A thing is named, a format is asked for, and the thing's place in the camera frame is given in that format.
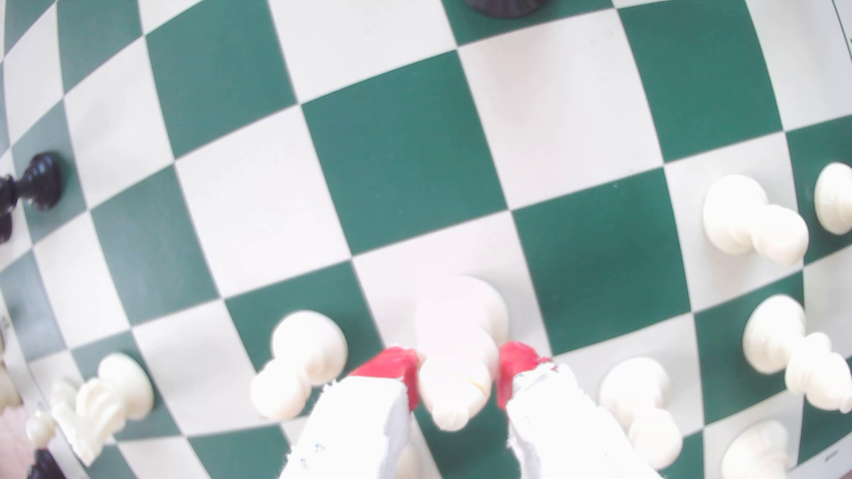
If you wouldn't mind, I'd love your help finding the white chess pawn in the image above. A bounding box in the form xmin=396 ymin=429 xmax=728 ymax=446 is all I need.
xmin=813 ymin=161 xmax=852 ymax=236
xmin=703 ymin=174 xmax=810 ymax=267
xmin=250 ymin=310 xmax=349 ymax=422
xmin=721 ymin=419 xmax=793 ymax=479
xmin=598 ymin=357 xmax=684 ymax=471

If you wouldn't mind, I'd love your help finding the white taped red gripper finger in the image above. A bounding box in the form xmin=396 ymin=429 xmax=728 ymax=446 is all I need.
xmin=496 ymin=341 xmax=663 ymax=479
xmin=280 ymin=346 xmax=422 ymax=479

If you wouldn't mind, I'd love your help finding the green and white chess board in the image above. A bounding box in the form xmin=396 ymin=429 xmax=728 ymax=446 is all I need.
xmin=0 ymin=0 xmax=852 ymax=479

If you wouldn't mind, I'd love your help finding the white chess knight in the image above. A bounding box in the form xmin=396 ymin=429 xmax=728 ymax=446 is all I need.
xmin=50 ymin=353 xmax=155 ymax=467

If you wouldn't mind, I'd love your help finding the black chess pawn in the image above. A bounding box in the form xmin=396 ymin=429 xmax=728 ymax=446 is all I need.
xmin=0 ymin=152 xmax=65 ymax=218

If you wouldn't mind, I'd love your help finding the small white chess piece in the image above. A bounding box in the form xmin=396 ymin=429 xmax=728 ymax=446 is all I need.
xmin=25 ymin=409 xmax=58 ymax=449

